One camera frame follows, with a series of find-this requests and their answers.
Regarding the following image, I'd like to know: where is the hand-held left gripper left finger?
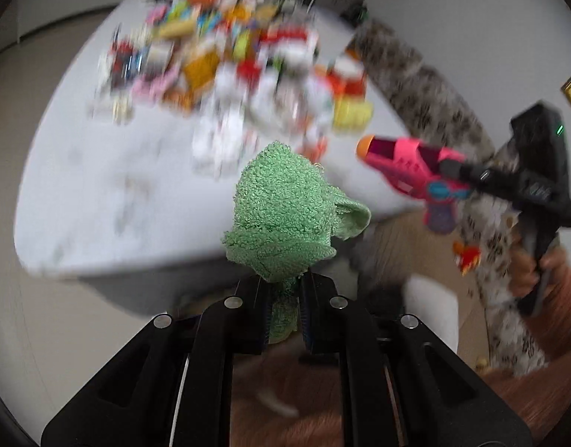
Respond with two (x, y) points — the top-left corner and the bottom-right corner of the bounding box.
(41, 277), (270, 447)

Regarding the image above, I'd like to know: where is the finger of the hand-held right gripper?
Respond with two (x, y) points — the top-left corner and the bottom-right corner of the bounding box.
(439, 157), (491, 190)

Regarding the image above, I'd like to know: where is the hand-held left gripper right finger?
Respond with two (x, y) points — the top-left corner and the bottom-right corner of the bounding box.
(299, 274), (533, 447)

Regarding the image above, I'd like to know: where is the pink toy gun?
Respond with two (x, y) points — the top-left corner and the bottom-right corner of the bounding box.
(355, 134), (475, 234)

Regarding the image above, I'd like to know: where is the green terry cloth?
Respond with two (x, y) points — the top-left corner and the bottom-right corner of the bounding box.
(221, 140), (372, 345)

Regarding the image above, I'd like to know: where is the person's right forearm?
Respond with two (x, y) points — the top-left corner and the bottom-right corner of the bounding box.
(539, 261), (571, 383)

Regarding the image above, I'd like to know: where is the person's right hand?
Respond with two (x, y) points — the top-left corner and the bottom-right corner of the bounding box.
(509, 237), (571, 298)

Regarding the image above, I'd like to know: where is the beige patterned cloth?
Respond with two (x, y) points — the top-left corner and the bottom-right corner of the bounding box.
(346, 19), (547, 378)

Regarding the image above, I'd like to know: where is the small red yellow toy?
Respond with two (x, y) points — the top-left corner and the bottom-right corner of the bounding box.
(453, 240), (482, 275)

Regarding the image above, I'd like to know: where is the pile of colourful packets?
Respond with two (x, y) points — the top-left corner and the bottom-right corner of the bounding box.
(87, 0), (375, 182)

